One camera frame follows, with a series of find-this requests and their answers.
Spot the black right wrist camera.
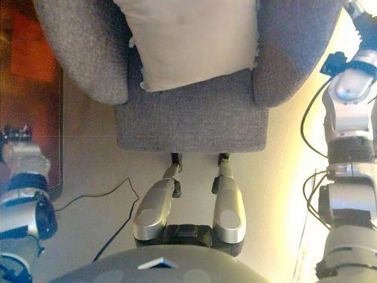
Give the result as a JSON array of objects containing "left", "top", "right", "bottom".
[{"left": 320, "top": 52, "right": 348, "bottom": 77}]

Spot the right robot hand black glove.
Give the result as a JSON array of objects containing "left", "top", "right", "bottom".
[{"left": 346, "top": 0, "right": 377, "bottom": 52}]

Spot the thin black floor cable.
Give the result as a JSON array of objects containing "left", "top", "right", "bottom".
[{"left": 54, "top": 176, "right": 141, "bottom": 263}]

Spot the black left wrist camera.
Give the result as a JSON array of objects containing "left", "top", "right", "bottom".
[{"left": 2, "top": 124, "right": 33, "bottom": 143}]

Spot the grey fabric armchair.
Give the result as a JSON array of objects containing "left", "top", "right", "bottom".
[{"left": 34, "top": 0, "right": 344, "bottom": 153}]

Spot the grey robot torso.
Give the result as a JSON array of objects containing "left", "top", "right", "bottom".
[{"left": 49, "top": 223, "right": 272, "bottom": 283}]

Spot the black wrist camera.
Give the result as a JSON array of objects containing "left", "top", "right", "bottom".
[
  {"left": 320, "top": 52, "right": 348, "bottom": 77},
  {"left": 2, "top": 124, "right": 33, "bottom": 143}
]

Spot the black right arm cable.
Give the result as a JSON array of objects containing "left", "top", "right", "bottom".
[{"left": 300, "top": 78, "right": 332, "bottom": 232}]

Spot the white fringed cushion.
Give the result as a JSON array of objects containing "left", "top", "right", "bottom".
[{"left": 113, "top": 0, "right": 262, "bottom": 93}]

